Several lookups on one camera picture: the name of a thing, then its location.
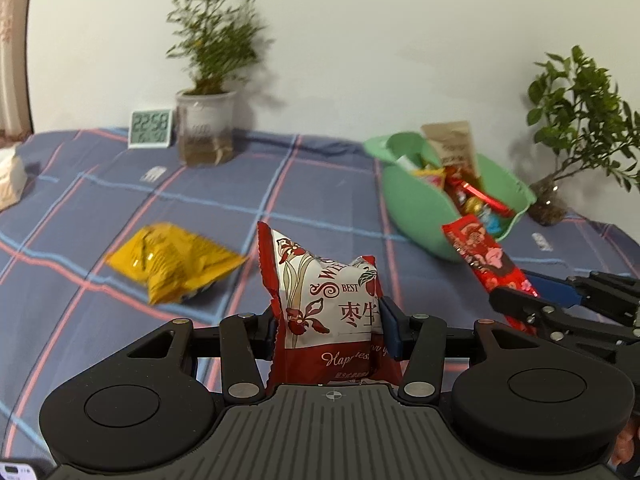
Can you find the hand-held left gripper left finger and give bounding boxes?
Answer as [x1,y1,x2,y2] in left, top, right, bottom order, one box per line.
[122,305,279,405]

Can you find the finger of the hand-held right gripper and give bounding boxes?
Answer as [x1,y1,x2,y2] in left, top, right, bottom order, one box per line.
[525,270,640,328]
[489,285,637,362]

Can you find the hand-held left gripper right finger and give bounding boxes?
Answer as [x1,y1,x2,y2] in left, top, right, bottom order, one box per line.
[380,297,538,405]

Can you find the red and white jujube packet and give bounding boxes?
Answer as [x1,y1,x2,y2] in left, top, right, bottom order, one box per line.
[256,220,405,397]

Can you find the green plastic bowl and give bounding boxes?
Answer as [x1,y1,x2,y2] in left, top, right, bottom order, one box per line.
[363,131,538,264]

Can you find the person's right hand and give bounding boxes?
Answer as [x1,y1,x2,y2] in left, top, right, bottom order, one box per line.
[612,412,640,467]

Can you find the leafy plant in glass vase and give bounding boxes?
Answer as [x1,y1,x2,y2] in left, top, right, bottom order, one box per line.
[526,45,640,227]

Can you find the yellow snack packet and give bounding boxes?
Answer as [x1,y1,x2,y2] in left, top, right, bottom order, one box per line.
[104,222,249,306]

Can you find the blue plaid tablecloth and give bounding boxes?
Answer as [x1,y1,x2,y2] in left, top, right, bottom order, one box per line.
[0,127,640,461]

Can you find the kraft paper packet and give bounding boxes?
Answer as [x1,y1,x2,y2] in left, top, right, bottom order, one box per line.
[420,120,482,182]

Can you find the feathery plant in clear cup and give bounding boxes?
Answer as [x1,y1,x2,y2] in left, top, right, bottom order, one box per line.
[165,0,276,167]

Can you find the white digital clock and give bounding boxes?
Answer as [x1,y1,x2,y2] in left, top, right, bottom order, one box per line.
[128,109,175,149]

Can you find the white small device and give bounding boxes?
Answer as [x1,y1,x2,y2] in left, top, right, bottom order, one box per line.
[0,461,40,480]

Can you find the pink patterned curtain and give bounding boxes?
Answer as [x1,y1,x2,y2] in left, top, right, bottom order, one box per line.
[0,0,36,143]

